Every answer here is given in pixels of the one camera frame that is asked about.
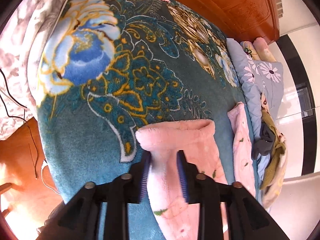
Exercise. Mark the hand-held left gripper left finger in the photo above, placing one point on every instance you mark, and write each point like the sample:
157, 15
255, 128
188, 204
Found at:
146, 177

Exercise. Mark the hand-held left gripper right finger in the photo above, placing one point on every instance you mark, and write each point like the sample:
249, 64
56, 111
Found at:
182, 177

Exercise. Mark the pink fleece garment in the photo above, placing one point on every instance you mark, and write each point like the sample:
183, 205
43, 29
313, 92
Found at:
241, 150
175, 140

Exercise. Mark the dark grey pants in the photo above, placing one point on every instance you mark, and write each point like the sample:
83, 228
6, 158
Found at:
263, 142

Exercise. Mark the beige fuzzy sweater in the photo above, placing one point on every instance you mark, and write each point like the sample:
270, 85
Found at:
275, 190

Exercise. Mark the olive green knit sweater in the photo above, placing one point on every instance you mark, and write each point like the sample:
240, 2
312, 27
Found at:
273, 155

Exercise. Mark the teal floral blanket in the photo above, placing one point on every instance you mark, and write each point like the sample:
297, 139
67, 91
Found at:
140, 80

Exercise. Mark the cream printed garment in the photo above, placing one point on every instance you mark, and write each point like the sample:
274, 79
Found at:
264, 103

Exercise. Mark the light blue daisy quilt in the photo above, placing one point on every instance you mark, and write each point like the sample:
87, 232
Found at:
252, 80

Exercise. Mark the white and black wardrobe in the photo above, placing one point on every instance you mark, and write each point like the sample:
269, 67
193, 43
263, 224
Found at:
300, 105

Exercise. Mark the yellow floral pillow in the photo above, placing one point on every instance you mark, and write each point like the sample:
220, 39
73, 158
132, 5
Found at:
247, 50

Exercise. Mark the pink floral pillow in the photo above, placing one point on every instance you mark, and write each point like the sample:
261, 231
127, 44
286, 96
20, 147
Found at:
266, 50

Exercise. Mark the white grey floral duvet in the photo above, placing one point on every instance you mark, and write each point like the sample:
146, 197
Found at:
27, 55

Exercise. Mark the carved wooden headboard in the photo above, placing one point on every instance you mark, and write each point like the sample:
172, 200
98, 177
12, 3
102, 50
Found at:
225, 7

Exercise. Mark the wall switch panel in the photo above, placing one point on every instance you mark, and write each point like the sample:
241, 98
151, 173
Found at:
279, 6

